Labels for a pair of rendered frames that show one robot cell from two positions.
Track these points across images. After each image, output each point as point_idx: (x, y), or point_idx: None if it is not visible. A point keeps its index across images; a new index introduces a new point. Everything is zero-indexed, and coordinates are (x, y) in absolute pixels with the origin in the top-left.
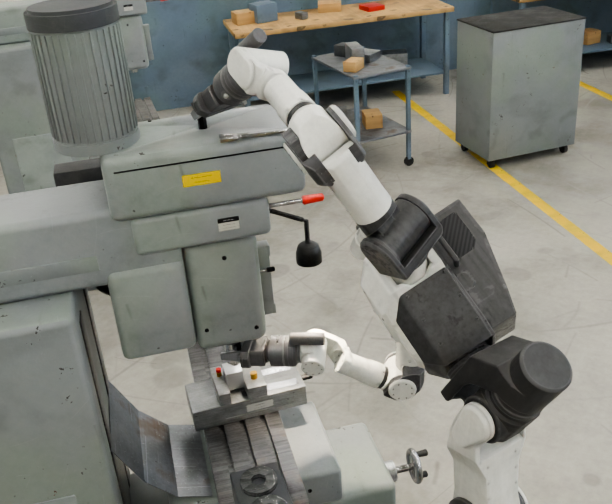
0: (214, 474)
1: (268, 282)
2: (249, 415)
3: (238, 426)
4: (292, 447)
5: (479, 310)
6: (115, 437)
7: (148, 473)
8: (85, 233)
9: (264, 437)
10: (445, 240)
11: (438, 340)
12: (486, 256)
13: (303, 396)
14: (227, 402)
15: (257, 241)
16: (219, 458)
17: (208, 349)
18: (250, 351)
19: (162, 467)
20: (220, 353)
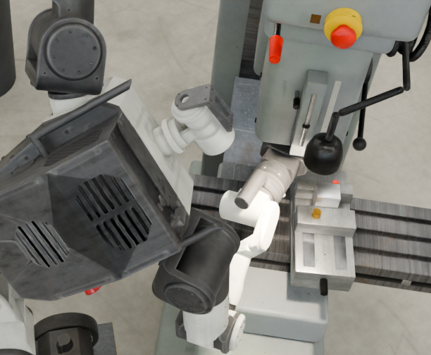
0: (220, 178)
1: (297, 117)
2: (290, 225)
3: (281, 215)
4: (254, 273)
5: None
6: (258, 87)
7: (241, 131)
8: None
9: (253, 229)
10: (58, 122)
11: (6, 155)
12: (22, 179)
13: (292, 275)
14: (294, 191)
15: (326, 75)
16: (240, 187)
17: None
18: (269, 148)
19: (256, 151)
20: (425, 237)
